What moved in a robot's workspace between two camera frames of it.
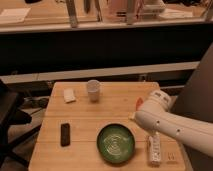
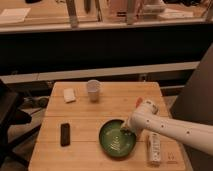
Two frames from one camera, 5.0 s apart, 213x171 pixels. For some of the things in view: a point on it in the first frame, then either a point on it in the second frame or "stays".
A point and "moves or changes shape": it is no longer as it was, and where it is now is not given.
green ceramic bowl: [115, 142] moves or changes shape
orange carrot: [139, 102] stays
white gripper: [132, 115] -> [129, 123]
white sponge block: [68, 95] stays
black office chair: [12, 114] stays
